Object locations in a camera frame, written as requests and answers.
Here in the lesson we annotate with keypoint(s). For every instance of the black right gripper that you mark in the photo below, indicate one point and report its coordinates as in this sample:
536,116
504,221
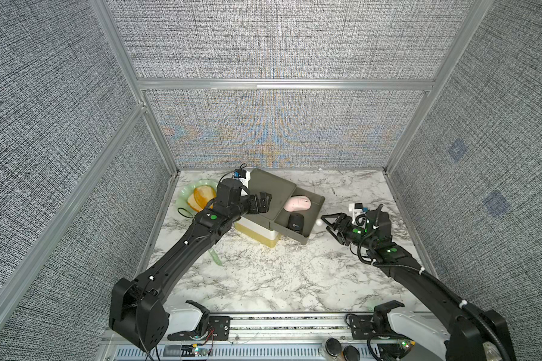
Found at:
342,219

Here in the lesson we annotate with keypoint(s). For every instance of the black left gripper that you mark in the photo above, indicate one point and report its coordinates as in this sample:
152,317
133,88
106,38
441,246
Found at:
263,204

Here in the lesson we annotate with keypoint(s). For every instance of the grey three-drawer storage box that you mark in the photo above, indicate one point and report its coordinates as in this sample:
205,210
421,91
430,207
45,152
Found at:
267,228

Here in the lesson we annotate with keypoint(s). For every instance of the pink computer mouse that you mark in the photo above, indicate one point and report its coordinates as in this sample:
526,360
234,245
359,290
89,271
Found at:
297,203

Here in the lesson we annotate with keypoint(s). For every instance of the black computer mouse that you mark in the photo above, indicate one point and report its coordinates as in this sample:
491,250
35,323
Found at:
296,222

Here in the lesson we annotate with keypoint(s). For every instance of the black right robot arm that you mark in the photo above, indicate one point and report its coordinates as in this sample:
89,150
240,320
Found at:
459,329

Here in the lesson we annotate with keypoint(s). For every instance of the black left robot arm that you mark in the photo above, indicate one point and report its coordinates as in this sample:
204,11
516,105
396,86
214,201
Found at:
137,307

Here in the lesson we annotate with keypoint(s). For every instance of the green scalloped glass plate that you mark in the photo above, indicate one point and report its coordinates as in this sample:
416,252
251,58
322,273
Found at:
181,205

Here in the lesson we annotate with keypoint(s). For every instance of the black round knob left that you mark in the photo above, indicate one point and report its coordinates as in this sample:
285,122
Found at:
332,348

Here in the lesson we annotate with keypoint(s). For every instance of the black round knob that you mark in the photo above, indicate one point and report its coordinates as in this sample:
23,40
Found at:
332,348
351,353

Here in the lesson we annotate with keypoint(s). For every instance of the black round knob right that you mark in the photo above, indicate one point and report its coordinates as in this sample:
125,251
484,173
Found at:
351,353

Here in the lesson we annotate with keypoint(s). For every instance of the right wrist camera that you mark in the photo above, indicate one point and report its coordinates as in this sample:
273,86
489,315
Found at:
355,210

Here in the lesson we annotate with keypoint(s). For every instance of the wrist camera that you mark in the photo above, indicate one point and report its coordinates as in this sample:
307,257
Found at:
355,210
242,174

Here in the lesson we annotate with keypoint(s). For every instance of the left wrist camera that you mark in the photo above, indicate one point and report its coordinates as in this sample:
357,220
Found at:
242,174

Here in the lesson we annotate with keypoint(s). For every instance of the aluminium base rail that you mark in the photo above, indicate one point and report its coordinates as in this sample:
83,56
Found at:
277,336

